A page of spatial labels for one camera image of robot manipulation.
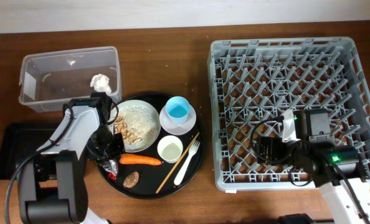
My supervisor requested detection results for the red snack wrapper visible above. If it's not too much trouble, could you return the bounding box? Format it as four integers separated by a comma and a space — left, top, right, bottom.
99, 159, 118, 180

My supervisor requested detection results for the orange carrot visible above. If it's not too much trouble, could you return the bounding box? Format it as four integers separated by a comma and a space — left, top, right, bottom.
119, 154, 162, 166

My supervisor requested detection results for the brown round cookie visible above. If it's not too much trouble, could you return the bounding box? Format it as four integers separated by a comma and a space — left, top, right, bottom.
123, 171, 140, 188

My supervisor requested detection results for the white tissue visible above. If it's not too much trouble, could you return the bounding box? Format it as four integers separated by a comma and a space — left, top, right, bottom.
90, 74, 111, 94

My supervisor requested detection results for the cream plastic cup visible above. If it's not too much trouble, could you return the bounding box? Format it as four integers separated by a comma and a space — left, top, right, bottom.
157, 135, 183, 163

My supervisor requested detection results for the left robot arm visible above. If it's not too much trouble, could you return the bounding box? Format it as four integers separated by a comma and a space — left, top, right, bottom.
11, 93, 124, 223

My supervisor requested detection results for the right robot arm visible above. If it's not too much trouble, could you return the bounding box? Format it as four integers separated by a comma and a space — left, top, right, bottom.
253, 137, 370, 223

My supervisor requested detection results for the grey dishwasher rack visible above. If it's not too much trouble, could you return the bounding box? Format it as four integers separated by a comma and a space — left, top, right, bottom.
207, 37, 370, 191

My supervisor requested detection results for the clear plastic waste bin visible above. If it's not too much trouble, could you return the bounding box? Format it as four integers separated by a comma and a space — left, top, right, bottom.
19, 46, 122, 113

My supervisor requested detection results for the grey plate with food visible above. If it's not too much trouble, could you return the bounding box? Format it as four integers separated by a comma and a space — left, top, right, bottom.
108, 100, 161, 153

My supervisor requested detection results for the round black serving tray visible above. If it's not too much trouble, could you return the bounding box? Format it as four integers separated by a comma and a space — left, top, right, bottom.
97, 92, 206, 199

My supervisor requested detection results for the pink shallow bowl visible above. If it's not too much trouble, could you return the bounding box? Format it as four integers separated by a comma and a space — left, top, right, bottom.
159, 106, 197, 136

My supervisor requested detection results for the white plastic fork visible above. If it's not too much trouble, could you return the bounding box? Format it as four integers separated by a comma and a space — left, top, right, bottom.
174, 141, 200, 185

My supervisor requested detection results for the wooden chopstick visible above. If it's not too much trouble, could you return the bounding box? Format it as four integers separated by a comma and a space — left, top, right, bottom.
156, 133, 199, 194

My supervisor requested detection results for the light blue plastic cup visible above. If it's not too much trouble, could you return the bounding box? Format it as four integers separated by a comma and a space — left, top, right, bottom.
166, 96, 191, 124

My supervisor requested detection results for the black rectangular tray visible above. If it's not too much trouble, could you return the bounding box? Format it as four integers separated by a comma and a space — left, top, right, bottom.
0, 123, 59, 180

